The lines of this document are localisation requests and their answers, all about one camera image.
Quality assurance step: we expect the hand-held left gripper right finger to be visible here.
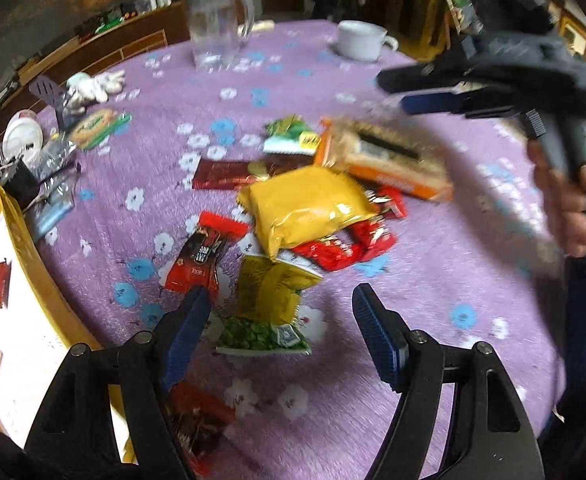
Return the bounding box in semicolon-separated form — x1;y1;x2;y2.
352;282;546;480

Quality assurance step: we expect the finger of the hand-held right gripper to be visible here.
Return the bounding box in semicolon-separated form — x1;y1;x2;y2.
402;89;474;116
377;55;474;95

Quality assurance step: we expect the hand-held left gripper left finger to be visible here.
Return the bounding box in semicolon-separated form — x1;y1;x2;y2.
25;285;212;480

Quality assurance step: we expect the red black candy packet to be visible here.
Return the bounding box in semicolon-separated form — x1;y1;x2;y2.
170;384;238;478
164;211;250;301

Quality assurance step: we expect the orange cracker packet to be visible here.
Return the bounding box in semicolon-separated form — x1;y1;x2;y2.
314;116;454;203

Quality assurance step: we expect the yellow green pea packet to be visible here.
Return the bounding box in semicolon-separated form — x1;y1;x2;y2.
215;255;324;356

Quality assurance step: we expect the yellow snack bag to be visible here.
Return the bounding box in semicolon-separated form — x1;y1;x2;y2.
237;166;381;261

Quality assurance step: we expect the long dark red wafer packet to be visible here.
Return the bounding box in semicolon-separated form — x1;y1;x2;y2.
192;155;318;192

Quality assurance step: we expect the yellow cardboard box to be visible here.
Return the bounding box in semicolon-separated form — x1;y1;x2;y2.
0;180;138;466

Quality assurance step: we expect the person's right hand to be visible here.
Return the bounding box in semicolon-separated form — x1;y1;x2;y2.
528;140;586;257

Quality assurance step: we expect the purple floral tablecloth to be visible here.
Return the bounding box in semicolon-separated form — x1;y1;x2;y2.
28;17;568;480

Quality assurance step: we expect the white cup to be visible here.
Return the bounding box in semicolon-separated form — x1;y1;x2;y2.
328;20;400;63

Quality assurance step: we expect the green snack packet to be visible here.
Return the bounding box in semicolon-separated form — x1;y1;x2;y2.
263;115;322;156

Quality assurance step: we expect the light blue packet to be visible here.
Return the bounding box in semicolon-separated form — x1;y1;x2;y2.
25;190;76;243

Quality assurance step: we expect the glass pitcher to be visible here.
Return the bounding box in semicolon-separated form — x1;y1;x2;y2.
187;0;256;73

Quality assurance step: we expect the grey zip bag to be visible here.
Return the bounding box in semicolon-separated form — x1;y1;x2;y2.
38;135;81;196

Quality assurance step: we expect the black small container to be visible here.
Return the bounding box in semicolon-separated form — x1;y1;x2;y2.
3;157;44;202

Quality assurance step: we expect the round cracker packet green edge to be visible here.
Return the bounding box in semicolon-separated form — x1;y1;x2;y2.
68;109;132;151

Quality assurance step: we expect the white gloves bundle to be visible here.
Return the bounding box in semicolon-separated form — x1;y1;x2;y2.
65;70;126;111

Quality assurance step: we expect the wooden glass display cabinet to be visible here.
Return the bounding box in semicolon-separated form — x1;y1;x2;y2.
0;0;194;161

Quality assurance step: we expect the black slotted tool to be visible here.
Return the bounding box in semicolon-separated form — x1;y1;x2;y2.
29;75;71;128

